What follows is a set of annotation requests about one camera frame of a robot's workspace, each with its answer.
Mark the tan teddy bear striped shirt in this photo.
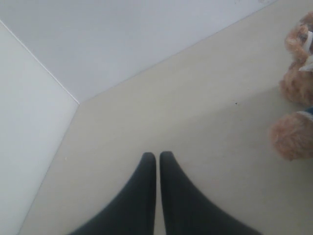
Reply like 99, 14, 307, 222
269, 12, 313, 161

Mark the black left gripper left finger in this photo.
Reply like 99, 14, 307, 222
72, 152, 157, 235

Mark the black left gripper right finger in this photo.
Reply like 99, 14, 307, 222
159, 151, 259, 235

